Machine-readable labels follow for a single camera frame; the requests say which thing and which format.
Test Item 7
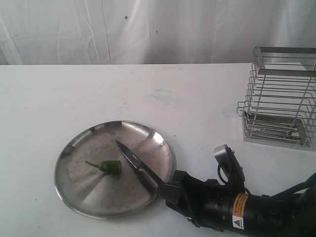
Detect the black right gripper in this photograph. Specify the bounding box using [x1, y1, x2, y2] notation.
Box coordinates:
[157, 170, 237, 227]

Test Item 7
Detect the black handled paring knife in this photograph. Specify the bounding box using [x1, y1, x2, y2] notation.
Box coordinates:
[115, 140, 164, 195]

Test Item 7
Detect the dark green object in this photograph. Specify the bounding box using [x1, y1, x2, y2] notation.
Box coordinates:
[85, 160, 122, 175]

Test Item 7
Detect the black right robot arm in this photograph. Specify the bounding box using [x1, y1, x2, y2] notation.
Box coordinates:
[158, 170, 316, 237]

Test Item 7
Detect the round stainless steel plate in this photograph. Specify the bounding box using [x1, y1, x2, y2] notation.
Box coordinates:
[54, 120, 176, 219]

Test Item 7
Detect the white backdrop curtain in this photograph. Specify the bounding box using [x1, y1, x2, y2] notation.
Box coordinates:
[0, 0, 316, 65]

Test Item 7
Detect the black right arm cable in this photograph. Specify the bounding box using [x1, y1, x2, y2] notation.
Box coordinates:
[216, 162, 229, 185]

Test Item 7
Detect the steel wire utensil rack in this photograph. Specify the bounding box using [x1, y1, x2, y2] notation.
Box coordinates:
[237, 47, 316, 151]

